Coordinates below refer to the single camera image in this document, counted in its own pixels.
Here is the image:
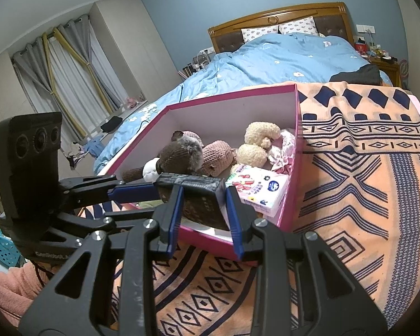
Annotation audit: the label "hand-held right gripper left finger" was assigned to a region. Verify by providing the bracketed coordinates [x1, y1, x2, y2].
[24, 184, 184, 336]

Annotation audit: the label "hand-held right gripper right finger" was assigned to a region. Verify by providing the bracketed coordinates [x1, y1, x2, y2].
[225, 186, 387, 336]

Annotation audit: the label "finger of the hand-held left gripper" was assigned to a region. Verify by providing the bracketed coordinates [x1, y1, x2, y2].
[58, 174, 162, 205]
[47, 207, 163, 243]

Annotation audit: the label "black foil packet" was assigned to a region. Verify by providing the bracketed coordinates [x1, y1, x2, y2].
[155, 172, 232, 232]

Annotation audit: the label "floral tissue pack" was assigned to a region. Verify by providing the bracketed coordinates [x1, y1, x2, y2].
[225, 164, 289, 218]

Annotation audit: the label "brown crochet toy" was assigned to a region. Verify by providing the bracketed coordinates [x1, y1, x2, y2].
[122, 130, 205, 183]

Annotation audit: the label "pink crochet toy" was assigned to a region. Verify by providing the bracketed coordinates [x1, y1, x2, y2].
[182, 131, 239, 177]

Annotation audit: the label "pink storage box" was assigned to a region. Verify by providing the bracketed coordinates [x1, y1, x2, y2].
[97, 83, 304, 261]

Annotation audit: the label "pink satin pouch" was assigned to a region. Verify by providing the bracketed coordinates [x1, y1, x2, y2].
[268, 129, 296, 176]

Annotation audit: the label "cream plush bear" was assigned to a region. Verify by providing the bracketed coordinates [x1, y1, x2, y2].
[236, 122, 282, 168]

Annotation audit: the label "person's left forearm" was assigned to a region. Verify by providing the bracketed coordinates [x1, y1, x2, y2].
[0, 261, 57, 323]

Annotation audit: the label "blue cloth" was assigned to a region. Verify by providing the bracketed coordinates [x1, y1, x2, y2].
[83, 137, 103, 156]

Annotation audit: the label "blue plastic basket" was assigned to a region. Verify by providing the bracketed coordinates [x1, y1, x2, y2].
[0, 234, 25, 268]

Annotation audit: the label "black folded clothing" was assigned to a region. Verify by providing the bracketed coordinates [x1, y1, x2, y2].
[101, 115, 123, 132]

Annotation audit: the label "grey and yellow curtains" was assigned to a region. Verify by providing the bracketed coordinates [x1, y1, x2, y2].
[10, 14, 149, 144]

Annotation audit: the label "orange patterned blanket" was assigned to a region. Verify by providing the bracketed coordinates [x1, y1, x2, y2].
[77, 81, 420, 336]

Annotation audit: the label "blue floral duvet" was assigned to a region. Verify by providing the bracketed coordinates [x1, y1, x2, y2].
[93, 32, 394, 176]

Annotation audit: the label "white patterned pillow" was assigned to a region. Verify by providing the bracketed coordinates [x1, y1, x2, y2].
[277, 16, 319, 36]
[241, 25, 280, 43]

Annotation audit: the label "dark grey garment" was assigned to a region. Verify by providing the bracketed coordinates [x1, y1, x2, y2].
[329, 64, 382, 85]

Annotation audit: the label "wooden bed headboard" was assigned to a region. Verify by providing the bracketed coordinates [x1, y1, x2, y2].
[208, 2, 355, 53]

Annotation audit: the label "wooden nightstand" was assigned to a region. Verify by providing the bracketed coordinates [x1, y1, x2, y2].
[369, 58, 403, 88]

